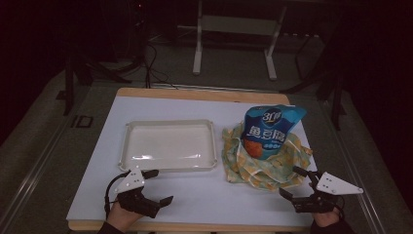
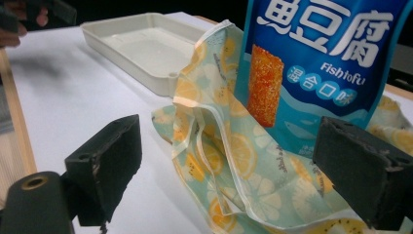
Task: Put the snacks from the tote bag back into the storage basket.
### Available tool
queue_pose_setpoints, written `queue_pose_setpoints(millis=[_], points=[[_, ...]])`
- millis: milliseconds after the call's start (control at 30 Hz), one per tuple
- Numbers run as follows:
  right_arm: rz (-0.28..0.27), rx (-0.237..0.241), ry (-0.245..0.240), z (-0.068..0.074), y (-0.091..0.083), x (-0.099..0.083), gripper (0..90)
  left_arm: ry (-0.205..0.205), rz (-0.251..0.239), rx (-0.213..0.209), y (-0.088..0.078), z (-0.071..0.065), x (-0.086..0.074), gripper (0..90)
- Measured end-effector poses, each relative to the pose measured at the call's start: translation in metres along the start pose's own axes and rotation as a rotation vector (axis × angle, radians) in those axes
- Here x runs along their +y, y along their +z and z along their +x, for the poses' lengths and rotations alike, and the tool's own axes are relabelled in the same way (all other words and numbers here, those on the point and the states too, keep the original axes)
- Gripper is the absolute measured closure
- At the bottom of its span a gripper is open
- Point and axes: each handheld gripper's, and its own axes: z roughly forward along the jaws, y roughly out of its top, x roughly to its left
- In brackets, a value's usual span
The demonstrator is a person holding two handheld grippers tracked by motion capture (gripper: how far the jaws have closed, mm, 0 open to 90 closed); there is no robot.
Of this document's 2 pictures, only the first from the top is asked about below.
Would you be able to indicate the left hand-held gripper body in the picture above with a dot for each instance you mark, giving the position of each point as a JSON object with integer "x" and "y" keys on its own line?
{"x": 136, "y": 200}

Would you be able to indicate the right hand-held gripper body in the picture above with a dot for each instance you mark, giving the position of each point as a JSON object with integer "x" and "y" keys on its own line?
{"x": 334, "y": 187}

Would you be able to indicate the cream plastic tray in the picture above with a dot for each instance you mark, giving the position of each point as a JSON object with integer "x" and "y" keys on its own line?
{"x": 168, "y": 146}

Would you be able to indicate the yellow green patterned cloth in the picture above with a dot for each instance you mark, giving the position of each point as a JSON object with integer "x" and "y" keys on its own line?
{"x": 259, "y": 172}

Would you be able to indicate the blue snack bag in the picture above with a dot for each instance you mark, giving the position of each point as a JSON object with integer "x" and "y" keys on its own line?
{"x": 266, "y": 133}

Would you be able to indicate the person's left hand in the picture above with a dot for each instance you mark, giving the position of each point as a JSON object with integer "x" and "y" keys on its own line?
{"x": 121, "y": 217}

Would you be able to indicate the person's right hand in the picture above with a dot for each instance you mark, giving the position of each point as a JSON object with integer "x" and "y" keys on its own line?
{"x": 326, "y": 219}

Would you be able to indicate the white table mat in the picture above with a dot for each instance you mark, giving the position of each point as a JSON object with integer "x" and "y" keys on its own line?
{"x": 201, "y": 201}

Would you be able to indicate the person's left dark sleeve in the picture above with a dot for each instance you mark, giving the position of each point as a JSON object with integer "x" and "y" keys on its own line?
{"x": 108, "y": 229}

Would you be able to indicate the person's dark sleeve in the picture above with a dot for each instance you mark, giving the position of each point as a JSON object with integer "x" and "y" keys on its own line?
{"x": 108, "y": 229}
{"x": 334, "y": 228}

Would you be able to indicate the person's right dark sleeve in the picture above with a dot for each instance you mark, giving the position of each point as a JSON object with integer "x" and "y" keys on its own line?
{"x": 334, "y": 228}

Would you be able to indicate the black metal stand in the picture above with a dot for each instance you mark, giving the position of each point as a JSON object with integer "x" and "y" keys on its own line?
{"x": 78, "y": 71}
{"x": 328, "y": 84}

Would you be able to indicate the white metal stand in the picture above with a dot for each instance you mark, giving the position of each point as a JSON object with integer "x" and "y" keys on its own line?
{"x": 233, "y": 25}

